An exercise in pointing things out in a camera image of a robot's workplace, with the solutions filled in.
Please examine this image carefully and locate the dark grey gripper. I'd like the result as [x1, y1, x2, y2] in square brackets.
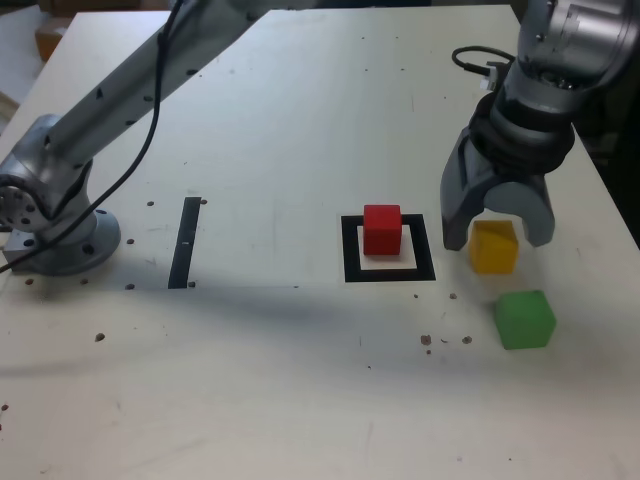
[439, 124, 556, 252]

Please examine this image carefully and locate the yellow cube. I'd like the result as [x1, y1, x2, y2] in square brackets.
[468, 219, 520, 275]

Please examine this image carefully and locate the red cube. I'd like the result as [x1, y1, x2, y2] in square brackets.
[362, 204, 404, 256]

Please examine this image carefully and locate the green cube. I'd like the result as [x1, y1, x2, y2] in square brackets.
[494, 289, 558, 350]

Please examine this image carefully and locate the black tape square outline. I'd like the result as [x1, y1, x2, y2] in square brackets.
[340, 213, 437, 284]

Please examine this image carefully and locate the black tape strip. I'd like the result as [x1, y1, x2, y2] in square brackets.
[167, 196, 201, 290]

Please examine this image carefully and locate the black looped camera cable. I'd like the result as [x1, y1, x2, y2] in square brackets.
[451, 46, 516, 81]

